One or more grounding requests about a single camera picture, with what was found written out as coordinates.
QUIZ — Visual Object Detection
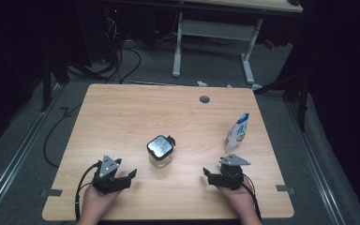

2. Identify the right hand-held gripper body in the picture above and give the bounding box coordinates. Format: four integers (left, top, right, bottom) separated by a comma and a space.
207, 154, 251, 191

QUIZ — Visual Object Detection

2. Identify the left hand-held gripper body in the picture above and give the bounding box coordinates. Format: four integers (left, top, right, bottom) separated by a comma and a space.
92, 154, 131, 195

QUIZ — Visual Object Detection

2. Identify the square glass jar black lid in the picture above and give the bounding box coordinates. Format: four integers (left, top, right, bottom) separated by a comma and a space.
146, 134, 176, 169

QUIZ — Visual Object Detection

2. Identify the white blue milk pouch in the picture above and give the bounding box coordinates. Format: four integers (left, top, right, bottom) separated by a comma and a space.
224, 112, 250, 152

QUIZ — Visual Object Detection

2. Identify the person's left hand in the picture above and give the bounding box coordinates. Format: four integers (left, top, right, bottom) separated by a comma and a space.
82, 184, 122, 214

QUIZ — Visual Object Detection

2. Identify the person's right hand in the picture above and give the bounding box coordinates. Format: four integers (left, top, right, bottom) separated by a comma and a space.
215, 177, 258, 216

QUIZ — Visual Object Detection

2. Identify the grey tape strip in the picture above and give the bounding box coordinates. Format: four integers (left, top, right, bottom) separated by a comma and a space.
275, 184, 296, 193
39, 188, 64, 198

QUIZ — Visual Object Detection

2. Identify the black metal stand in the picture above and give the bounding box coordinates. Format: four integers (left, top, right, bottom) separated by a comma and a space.
39, 54, 70, 113
252, 69, 311, 133

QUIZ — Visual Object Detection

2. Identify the dark computer tower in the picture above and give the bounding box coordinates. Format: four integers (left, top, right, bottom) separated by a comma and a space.
100, 5, 124, 65

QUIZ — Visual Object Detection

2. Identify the red object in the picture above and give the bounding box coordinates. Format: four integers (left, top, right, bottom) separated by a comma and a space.
263, 38, 277, 51

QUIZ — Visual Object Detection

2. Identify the white-framed wooden desk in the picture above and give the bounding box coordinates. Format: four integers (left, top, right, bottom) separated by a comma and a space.
172, 0, 304, 92

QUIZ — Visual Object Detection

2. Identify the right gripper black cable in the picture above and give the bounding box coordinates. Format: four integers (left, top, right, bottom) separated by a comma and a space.
240, 180, 263, 223

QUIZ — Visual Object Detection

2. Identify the thin black floor cable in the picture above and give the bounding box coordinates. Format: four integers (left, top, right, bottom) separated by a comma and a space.
42, 102, 84, 169

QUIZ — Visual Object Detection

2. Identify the metal floor rail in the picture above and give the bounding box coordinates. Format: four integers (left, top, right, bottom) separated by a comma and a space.
285, 99, 347, 225
0, 83, 64, 221

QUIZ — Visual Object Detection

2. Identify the bundle of black floor cables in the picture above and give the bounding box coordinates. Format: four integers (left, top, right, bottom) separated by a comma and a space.
68, 17, 143, 84

